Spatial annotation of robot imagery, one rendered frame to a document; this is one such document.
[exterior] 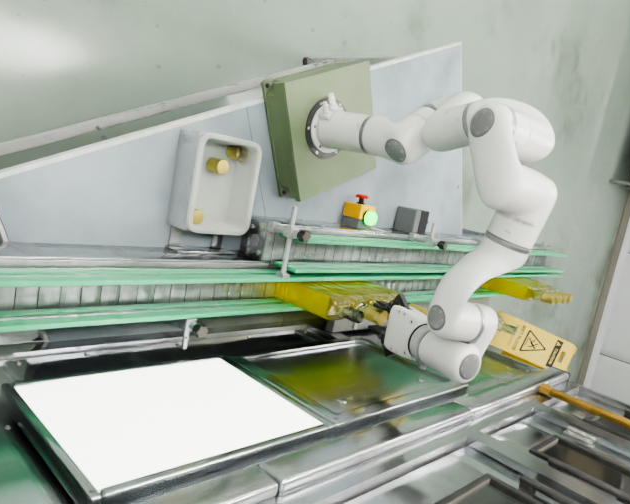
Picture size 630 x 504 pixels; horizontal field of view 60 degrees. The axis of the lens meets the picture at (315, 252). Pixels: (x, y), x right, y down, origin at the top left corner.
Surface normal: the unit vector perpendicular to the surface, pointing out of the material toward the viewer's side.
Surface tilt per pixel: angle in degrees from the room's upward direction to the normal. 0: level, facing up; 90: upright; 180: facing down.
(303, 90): 2
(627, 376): 90
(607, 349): 90
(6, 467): 90
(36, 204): 0
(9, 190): 0
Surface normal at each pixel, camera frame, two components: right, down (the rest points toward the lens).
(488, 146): -0.76, -0.16
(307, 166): 0.68, 0.26
